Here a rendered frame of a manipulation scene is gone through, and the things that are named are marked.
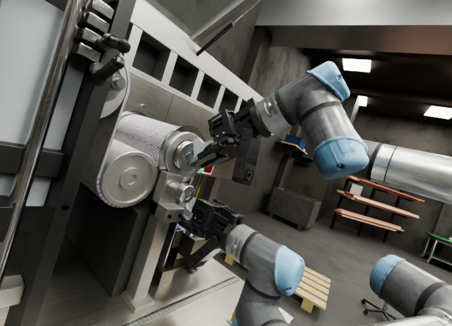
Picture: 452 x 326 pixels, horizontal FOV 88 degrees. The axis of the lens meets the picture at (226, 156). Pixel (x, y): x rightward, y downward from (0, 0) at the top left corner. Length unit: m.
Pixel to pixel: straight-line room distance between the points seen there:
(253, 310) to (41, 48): 0.50
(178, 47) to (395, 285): 0.96
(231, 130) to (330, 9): 3.47
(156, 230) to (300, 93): 0.41
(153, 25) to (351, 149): 0.74
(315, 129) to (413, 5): 3.40
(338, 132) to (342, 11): 3.45
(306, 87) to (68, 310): 0.61
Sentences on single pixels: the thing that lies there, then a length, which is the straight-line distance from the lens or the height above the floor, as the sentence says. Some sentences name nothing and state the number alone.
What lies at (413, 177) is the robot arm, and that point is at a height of 1.35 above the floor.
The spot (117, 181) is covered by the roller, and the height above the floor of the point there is 1.17.
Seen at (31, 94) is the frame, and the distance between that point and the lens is 0.34.
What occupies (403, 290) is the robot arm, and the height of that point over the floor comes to 1.12.
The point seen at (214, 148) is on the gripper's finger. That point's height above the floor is 1.29.
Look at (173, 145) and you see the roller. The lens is 0.55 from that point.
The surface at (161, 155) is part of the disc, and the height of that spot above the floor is 1.24.
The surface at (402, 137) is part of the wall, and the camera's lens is 10.25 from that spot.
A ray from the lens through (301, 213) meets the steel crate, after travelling 6.02.
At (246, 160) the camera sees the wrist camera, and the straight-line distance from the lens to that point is 0.46.
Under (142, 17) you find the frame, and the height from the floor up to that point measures 1.61.
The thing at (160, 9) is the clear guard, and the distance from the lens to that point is 0.95.
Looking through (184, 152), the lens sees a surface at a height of 1.26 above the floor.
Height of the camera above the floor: 1.29
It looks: 2 degrees down
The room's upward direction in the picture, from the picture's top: 18 degrees clockwise
